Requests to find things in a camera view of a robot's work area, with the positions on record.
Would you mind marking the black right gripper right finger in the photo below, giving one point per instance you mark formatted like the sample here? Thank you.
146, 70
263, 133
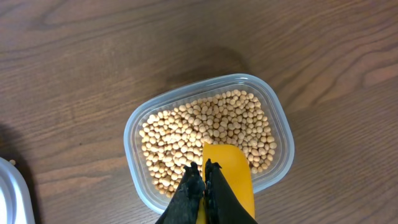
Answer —
220, 203

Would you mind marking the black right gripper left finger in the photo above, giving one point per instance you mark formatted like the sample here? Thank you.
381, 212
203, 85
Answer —
184, 205

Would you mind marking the yellow plastic scoop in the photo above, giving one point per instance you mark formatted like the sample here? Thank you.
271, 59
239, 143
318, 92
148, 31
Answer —
236, 171

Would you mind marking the white digital kitchen scale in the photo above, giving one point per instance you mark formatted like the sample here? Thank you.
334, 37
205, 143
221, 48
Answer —
16, 205

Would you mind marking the pile of soybeans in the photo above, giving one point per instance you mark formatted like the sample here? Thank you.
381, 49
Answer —
172, 139

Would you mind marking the clear plastic container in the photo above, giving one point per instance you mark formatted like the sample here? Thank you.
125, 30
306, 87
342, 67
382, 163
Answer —
284, 153

